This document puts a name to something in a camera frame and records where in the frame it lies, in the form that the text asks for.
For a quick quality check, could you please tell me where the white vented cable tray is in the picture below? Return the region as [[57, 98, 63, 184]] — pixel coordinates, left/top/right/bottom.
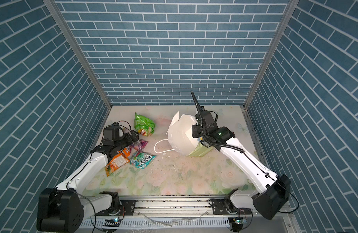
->
[[79, 217, 230, 230]]

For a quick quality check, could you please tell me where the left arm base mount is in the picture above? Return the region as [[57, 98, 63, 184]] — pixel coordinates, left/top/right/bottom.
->
[[96, 200, 136, 217]]

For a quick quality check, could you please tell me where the orange Fox's candy bag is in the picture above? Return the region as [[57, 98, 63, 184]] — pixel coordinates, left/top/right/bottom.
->
[[105, 153, 130, 177], [119, 146, 131, 157]]

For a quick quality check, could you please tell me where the purple snack packet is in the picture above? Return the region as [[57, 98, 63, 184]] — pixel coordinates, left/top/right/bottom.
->
[[131, 139, 148, 151]]

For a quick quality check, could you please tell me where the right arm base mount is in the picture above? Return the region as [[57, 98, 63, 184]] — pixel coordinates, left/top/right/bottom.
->
[[208, 199, 252, 215]]

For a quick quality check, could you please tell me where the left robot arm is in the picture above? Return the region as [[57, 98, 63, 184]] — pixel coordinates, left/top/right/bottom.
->
[[36, 122, 139, 233]]

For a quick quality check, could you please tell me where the green snack bag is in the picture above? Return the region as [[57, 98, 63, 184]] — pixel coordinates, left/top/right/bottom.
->
[[134, 112, 156, 136]]

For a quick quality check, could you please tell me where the teal Fox's blossom candy bag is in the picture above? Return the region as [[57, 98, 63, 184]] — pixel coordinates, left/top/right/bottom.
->
[[130, 151, 156, 169]]

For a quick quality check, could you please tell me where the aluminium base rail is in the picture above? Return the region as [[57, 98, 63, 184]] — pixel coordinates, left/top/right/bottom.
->
[[52, 195, 293, 219]]

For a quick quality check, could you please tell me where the green floral paper bag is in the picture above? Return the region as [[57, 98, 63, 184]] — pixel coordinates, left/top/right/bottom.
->
[[154, 111, 213, 157]]

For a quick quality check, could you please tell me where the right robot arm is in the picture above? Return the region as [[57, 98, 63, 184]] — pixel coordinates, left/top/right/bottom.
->
[[192, 106, 291, 220]]

